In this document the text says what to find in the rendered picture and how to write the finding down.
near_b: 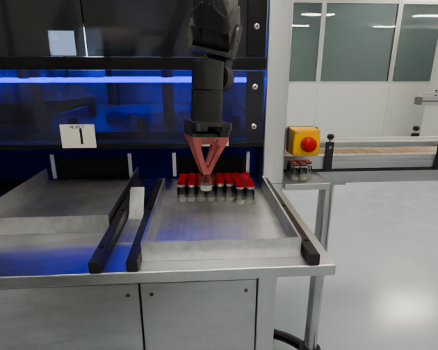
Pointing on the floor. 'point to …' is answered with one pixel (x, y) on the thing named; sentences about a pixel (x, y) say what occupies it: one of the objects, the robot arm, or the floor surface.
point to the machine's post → (273, 142)
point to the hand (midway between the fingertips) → (205, 169)
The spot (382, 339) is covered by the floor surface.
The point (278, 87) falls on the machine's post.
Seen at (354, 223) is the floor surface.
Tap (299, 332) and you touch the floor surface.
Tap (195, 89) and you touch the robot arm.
